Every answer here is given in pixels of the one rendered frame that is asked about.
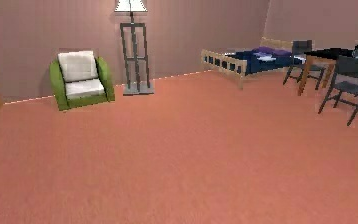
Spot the grey floor lamp white shade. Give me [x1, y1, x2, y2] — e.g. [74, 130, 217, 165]
[114, 0, 155, 97]

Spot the purple pillow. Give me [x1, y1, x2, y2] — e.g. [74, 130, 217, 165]
[252, 46, 292, 58]

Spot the black top wooden table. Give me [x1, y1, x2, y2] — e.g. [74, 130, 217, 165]
[297, 47, 358, 97]

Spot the dark grey chair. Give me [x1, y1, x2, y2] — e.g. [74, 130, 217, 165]
[282, 39, 327, 91]
[317, 54, 358, 127]

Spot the wooden bed with blue blanket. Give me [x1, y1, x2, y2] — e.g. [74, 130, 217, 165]
[200, 36, 309, 90]

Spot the green armchair with white cushions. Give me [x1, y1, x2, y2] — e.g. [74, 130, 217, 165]
[49, 50, 116, 112]

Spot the white cloth on bed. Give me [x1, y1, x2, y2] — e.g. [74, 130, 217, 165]
[253, 51, 277, 63]

